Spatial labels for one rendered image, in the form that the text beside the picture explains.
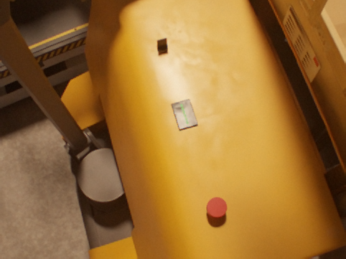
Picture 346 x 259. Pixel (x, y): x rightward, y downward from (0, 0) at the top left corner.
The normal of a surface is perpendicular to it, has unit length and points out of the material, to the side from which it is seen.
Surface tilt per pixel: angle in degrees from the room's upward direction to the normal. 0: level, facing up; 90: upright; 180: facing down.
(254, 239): 0
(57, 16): 0
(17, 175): 0
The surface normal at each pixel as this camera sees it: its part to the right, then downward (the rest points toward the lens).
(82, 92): -0.36, -0.22
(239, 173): -0.01, -0.34
